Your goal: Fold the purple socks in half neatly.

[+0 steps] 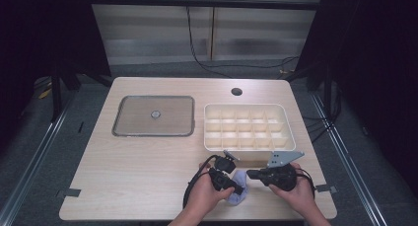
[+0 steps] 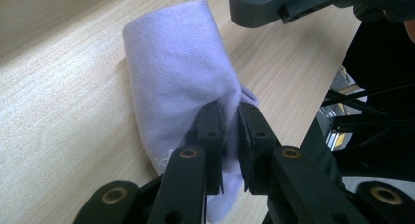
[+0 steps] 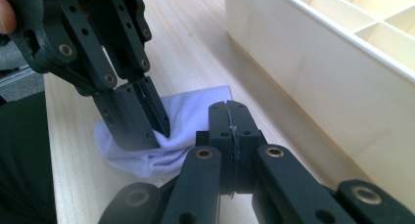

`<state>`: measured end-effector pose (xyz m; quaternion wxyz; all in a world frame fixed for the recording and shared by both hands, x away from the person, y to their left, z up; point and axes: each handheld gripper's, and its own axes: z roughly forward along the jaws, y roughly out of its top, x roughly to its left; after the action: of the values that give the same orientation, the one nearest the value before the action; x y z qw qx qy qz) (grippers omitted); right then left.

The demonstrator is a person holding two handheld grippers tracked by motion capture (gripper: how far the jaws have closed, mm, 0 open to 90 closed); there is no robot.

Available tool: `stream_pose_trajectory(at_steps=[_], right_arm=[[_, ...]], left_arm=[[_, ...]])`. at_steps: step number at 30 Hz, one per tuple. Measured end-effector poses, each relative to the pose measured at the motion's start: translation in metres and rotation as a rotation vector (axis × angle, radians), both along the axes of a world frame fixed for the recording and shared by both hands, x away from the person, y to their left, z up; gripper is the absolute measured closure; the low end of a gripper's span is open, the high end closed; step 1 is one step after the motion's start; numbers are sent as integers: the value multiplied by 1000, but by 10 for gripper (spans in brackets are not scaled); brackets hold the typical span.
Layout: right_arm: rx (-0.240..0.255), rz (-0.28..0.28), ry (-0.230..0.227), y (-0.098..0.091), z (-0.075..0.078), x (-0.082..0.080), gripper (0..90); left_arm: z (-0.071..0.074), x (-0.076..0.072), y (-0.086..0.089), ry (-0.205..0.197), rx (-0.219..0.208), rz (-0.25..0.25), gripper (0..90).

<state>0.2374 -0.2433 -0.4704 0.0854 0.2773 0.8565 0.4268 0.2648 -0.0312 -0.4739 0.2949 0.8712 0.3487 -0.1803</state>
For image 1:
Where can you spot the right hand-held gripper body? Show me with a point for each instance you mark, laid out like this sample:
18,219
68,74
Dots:
279,175

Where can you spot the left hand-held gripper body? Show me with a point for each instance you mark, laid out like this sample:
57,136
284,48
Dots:
222,173

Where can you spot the lilac ankle sock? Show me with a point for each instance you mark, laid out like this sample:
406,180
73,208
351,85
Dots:
239,178

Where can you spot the cream divided storage box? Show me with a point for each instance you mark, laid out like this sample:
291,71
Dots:
249,130

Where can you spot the person's right hand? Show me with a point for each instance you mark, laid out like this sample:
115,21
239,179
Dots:
297,196

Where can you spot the person's left hand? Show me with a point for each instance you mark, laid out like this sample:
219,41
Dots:
205,196

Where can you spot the grey tape piece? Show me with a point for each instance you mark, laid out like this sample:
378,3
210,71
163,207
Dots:
69,192
326,188

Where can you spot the clear rectangular lid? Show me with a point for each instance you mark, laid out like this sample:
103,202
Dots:
154,120

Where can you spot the black curtain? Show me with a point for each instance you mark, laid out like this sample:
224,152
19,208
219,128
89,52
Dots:
39,38
378,71

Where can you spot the black tape strip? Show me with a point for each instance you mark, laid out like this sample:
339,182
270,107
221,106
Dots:
81,127

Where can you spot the black horizontal bar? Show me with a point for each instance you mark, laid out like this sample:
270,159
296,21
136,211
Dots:
203,3

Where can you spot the black metal stand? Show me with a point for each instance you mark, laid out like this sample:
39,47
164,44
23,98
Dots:
56,94

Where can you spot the yellow object on floor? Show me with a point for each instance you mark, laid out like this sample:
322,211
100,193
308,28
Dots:
44,93

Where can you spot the aluminium floor rail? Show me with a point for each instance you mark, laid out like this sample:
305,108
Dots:
348,163
36,157

